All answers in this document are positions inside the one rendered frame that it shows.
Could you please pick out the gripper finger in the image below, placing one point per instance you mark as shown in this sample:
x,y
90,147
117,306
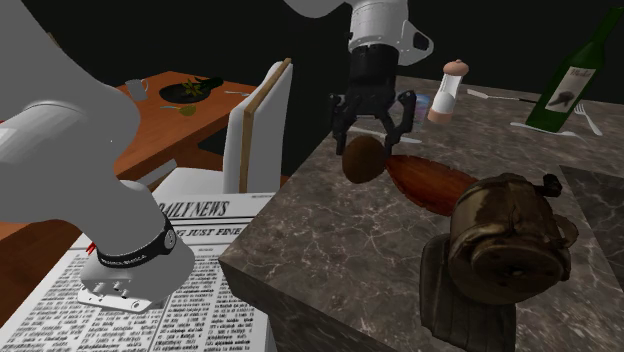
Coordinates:
x,y
407,112
341,117

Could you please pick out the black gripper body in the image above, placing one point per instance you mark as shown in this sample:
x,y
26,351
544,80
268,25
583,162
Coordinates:
x,y
373,73

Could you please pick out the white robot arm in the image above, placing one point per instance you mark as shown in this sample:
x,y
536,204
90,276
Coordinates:
x,y
58,146

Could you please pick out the pale blue glass disc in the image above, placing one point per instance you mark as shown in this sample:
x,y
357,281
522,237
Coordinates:
x,y
422,105

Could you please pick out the white salt grinder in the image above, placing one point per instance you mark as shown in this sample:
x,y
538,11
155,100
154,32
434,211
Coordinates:
x,y
444,102

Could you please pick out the brown round fruit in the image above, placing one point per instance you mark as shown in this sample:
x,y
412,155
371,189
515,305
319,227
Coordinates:
x,y
362,161

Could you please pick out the red-brown wooden leaf dish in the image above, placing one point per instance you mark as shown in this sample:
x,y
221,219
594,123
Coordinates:
x,y
429,183

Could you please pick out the white chair with wooden trim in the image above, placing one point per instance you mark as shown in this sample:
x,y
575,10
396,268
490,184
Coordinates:
x,y
265,126

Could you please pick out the bronze metal kettle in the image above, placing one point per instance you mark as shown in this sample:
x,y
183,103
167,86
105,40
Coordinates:
x,y
507,234

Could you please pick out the green wine bottle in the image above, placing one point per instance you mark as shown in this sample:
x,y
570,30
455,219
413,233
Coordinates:
x,y
565,88

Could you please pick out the orange wooden dining table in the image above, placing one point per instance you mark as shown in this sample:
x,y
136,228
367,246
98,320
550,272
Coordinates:
x,y
161,136

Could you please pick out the silver fork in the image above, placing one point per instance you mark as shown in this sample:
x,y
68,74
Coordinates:
x,y
589,119

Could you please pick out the dark brown ribbed block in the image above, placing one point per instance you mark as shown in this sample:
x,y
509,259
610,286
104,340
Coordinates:
x,y
453,312

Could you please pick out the newspaper patterned robot stand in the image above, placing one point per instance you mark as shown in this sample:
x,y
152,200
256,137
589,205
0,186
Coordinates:
x,y
214,322

